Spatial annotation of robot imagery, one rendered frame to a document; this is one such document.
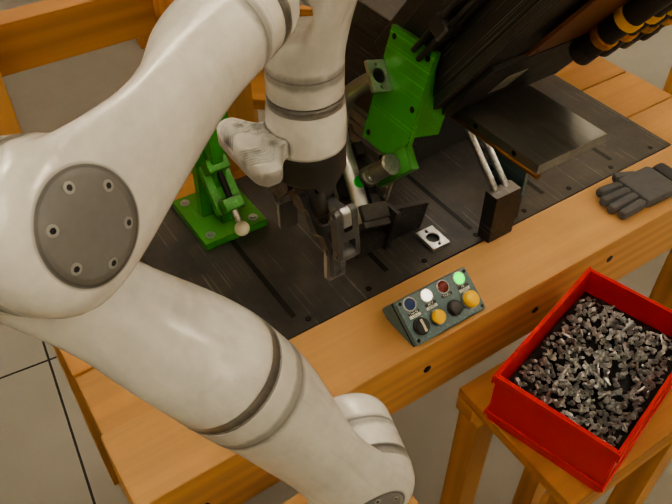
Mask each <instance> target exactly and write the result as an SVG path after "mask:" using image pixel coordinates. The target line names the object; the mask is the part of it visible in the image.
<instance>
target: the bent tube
mask: <svg viewBox="0 0 672 504"><path fill-rule="evenodd" d="M364 65H365V69H366V73H364V74H363V75H361V76H359V77H358V78H356V79H355V80H353V81H351V82H350V83H348V84H347V85H346V86H345V100H346V107H347V162H346V168H345V170H344V172H343V176H344V179H345V182H346V186H347V189H348V192H349V196H350V199H351V202H353V203H354V204H355V205H356V206H357V209H358V206H360V205H365V204H369V201H368V198H367V195H366V192H365V188H364V185H363V187H362V188H358V187H356V186H355V185H354V183H353V181H354V178H355V177H357V176H359V169H358V165H357V162H356V159H355V156H354V152H353V149H352V146H351V142H350V138H349V132H348V120H349V114H350V110H351V107H352V105H353V103H354V102H355V100H356V99H357V98H358V97H360V96H362V95H364V94H365V93H367V92H369V91H371V93H380V92H390V91H392V88H391V84H390V80H389V76H388V72H387V68H386V64H385V60H384V59H375V60H365V61H364Z"/></svg>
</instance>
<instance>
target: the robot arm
mask: <svg viewBox="0 0 672 504"><path fill-rule="evenodd" d="M357 1H358V0H174V1H173V2H172V3H171V4H170V6H169V7H168V8H167V9H166V10H165V11H164V13H163V14H162V16H161V17H160V18H159V20H158V21H157V23H156V24H155V26H154V28H153V30H152V32H151V34H150V36H149V39H148V42H147V45H146V48H145V52H144V56H143V59H142V61H141V64H140V66H139V67H138V69H137V70H136V72H135V73H134V75H133V76H132V77H131V78H130V79H129V80H128V81H127V82H126V83H125V84H124V85H123V86H122V87H121V88H120V89H119V90H118V91H117V92H116V93H114V94H113V95H112V96H111V97H109V98H108V99H106V100H105V101H103V102H102V103H100V104H99V105H97V106H96V107H94V108H93V109H91V110H89V111H88V112H86V113H85V114H83V115H81V116H80V117H78V118H76V119H75V120H73V121H71V122H69V123H67V124H66V125H64V126H62V127H60V128H58V129H57V130H54V131H52V132H50V133H41V132H30V133H20V134H12V135H2V136H0V324H3V325H5V326H8V327H10V328H13V329H15V330H17V331H20V332H22V333H24V334H27V335H29V336H31V337H34V338H36V339H38V340H41V341H43V342H46V343H48V344H50V345H53V346H55V347H57V348H59V349H61V350H63V351H65V352H67V353H69V354H71V355H73V356H75V357H77V358H79V359H80V360H82V361H84V362H86V363H87V364H89V365H90V366H92V367H93V368H95V369H96V370H98V371H99V372H101V373H102V374H104V375H105V376H107V377H108V378H109V379H111V380H112V381H114V382H115V383H117V384H118V385H120V386H121V387H123V388H124V389H126V390H127V391H129V392H130V393H132V394H134V395H135V396H137V397H138V398H140V399H142V400H143V401H145V402H146V403H148V404H150V405H151V406H153V407H155V408H156V409H158V410H160V411H161V412H163V413H165V414H166V415H168V416H169V417H171V418H173V419H174V420H176V421H177V422H179V423H181V424H182V425H184V426H185V427H187V428H188V429H190V430H192V431H193V432H195V433H197V434H199V435H201V436H203V437H204V438H206V439H208V440H210V441H212V442H213V443H215V444H217V445H219V446H221V447H224V448H226V449H228V450H230V451H232V452H234V453H236V454H238V455H240V456H242V457H243V458H245V459H247V460H248V461H250V462H252V463H253V464H255V465H257V466H258V467H260V468H261V469H263V470H265V471H266V472H268V473H270V474H272V475H273V476H275V477H277V478H278V479H280V480H282V481H283V482H285V483H287V484H288V485H289V486H291V487H292V488H294V489H295V490H296V491H298V492H299V493H300V494H301V495H302V496H304V497H305V498H306V499H307V502H308V504H407V503H408V502H409V500H410V498H411V496H412V494H413V490H414V485H415V476H414V470H413V466H412V463H411V460H410V457H409V455H408V453H407V451H406V448H405V446H404V444H403V442H402V440H401V437H400V435H399V433H398V431H397V429H396V426H395V425H394V422H393V420H392V418H391V415H390V413H389V411H388V409H387V408H386V406H385V405H384V404H383V403H382V402H381V401H380V400H379V399H377V398H375V397H373V396H371V395H368V394H364V393H347V394H342V395H339V396H336V397H334V398H333V397H332V395H331V394H330V392H329V391H328V389H327V388H326V386H325V385H324V383H323V382H322V380H321V379H320V377H319V375H318V374H317V373H316V371H315V370H314V368H313V367H312V366H311V364H310V363H309V362H308V360H307V359H306V358H305V357H304V356H303V355H302V354H301V353H300V351H299V350H298V349H297V348H296V347H295V346H294V345H293V344H292V343H291V342H290V341H288V340H287V339H286V338H285V337H284V336H282V335H281V334H280V333H279V332H278V331H277V330H275V329H274V328H273V327H272V326H271V325H269V324H268V323H267V322H266V321H265V320H264V319H262V318H261V317H260V316H258V315H257V314H255V313H254V312H252V311H251V310H249V309H247V308H245V307H243V306H242V305H240V304H238V303H236V302H234V301H232V300H230V299H228V298H226V297H224V296H222V295H220V294H217V293H215V292H213V291H210V290H208V289H206V288H203V287H201V286H198V285H196V284H193V283H191V282H188V281H186V280H183V279H181V278H178V277H176V276H173V275H170V274H168V273H165V272H163V271H161V270H158V269H156V268H153V267H151V266H149V265H147V264H145V263H143V262H141V261H140V259H141V258H142V256H143V254H144V253H145V251H146V250H147V248H148V246H149V245H150V243H151V241H152V239H153V238H154V236H155V234H156V232H157V231H158V229H159V227H160V225H161V223H162V222H163V220H164V218H165V216H166V214H167V213H168V211H169V209H170V207H171V205H172V204H173V202H174V200H175V198H176V196H177V195H178V193H179V191H180V190H181V188H182V186H183V185H184V183H185V181H186V179H187V178H188V176H189V174H190V173H191V171H192V169H193V168H194V166H195V164H196V162H197V161H198V159H199V157H200V155H201V153H202V152H203V150H204V148H205V146H206V145H207V143H208V141H209V140H210V138H211V136H212V134H213V133H214V131H215V129H217V136H218V142H219V145H220V146H221V147H222V149H223V150H224V151H225V152H226V153H227V154H228V155H229V157H230V158H231V159H232V160H233V161H234V162H235V163H236V164H237V165H238V166H239V167H240V168H241V170H242V171H243V172H244V173H245V174H246V175H247V176H248V177H249V178H250V179H251V180H252V181H254V182H255V183H256V184H258V185H260V186H263V187H266V188H267V189H268V188H272V190H273V192H272V197H273V199H274V201H275V202H277V217H278V226H279V227H280V228H281V229H282V230H286V229H288V228H291V227H293V226H295V225H296V224H297V223H298V209H299V210H301V212H302V213H303V214H304V216H305V218H306V221H307V223H308V226H309V228H310V231H311V233H312V235H313V236H317V237H318V238H319V241H320V243H321V246H322V248H323V251H324V252H323V272H324V277H325V278H326V279H327V280H328V281H330V280H333V279H335V278H337V277H339V276H341V275H343V274H344V273H345V269H346V268H345V267H346V265H345V264H346V260H348V259H350V258H353V257H355V256H356V255H358V254H360V252H361V251H360V235H359V220H358V209H357V206H356V205H355V204H354V203H353V202H352V203H350V204H347V205H344V204H342V203H341V202H340V201H339V196H338V192H337V188H336V184H337V182H338V180H339V178H340V177H341V175H342V173H343V172H344V170H345V168H346V162H347V107H346V100H345V50H346V44H347V39H348V34H349V30H350V25H351V22H352V18H353V14H354V10H355V7H356V4H357ZM300 5H305V6H309V7H311V8H312V12H313V16H302V17H299V14H300ZM263 68H264V78H265V90H266V101H265V121H262V122H250V121H246V120H242V119H238V118H227V119H224V120H222V121H221V119H222V118H223V116H224V115H225V113H226V112H227V111H228V109H229V108H230V106H231V105H232V104H233V103H234V101H235V100H236V99H237V97H238V96H239V95H240V94H241V92H242V91H243V90H244V89H245V88H246V87H247V85H248V84H249V83H250V82H251V81H252V80H253V79H254V78H255V76H256V75H257V74H258V73H259V72H260V71H261V70H262V69H263ZM220 121H221V122H220ZM328 214H329V216H330V220H328V223H326V224H324V225H322V226H320V225H319V224H318V223H317V219H320V218H322V217H324V216H326V215H328ZM329 231H331V237H332V243H331V244H330V241H329V239H328V236H327V233H328V232H329Z"/></svg>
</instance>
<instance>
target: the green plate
mask: <svg viewBox="0 0 672 504"><path fill-rule="evenodd" d="M419 39H420V38H418V37H417V36H415V35H414V34H412V33H410V32H409V31H407V30H406V29H404V28H403V27H401V26H400V25H398V24H392V26H391V30H390V34H389V38H388V41H387V45H386V49H385V53H384V56H383V59H384V60H385V64H386V68H387V72H388V76H389V80H390V84H391V88H392V91H390V92H380V93H374V94H373V97H372V101H371V105H370V109H369V112H368V116H367V120H366V124H365V127H364V131H363V135H362V136H363V137H364V138H365V139H366V140H367V141H369V142H370V143H371V144H372V145H373V146H375V147H376V148H377V149H378V150H379V151H380V152H382V153H383V154H384V155H385V154H387V153H392V152H394V151H396V150H397V149H399V148H401V147H402V146H404V145H406V147H407V148H410V147H412V144H413V141H414V138H417V137H425V136H432V135H439V132H440V129H441V126H442V123H443V120H444V117H445V115H442V110H443V108H440V109H438V110H434V109H433V103H434V97H433V91H434V81H435V72H436V68H437V65H438V62H439V59H440V55H441V52H440V51H438V50H436V51H433V50H431V51H430V52H429V53H428V54H427V55H426V56H425V57H424V58H423V59H422V60H421V61H420V62H417V61H416V57H417V56H418V55H419V54H420V53H421V51H422V50H423V49H424V48H425V47H426V46H427V45H422V46H421V47H420V48H419V49H418V50H417V51H416V52H415V53H413V52H412V51H411V48H412V47H413V45H414V44H415V43H416V42H417V41H418V40H419Z"/></svg>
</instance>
